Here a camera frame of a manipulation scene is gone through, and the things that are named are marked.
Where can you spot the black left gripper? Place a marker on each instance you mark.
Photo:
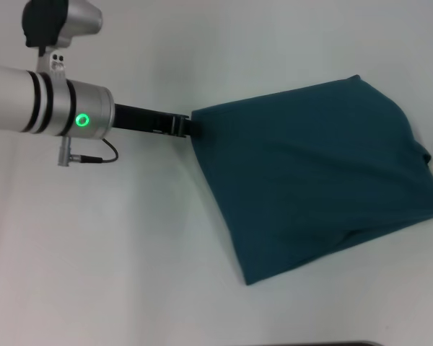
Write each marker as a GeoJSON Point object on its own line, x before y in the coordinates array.
{"type": "Point", "coordinates": [144, 119]}

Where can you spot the teal blue t-shirt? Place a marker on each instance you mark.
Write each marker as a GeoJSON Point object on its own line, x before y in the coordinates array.
{"type": "Point", "coordinates": [310, 180]}

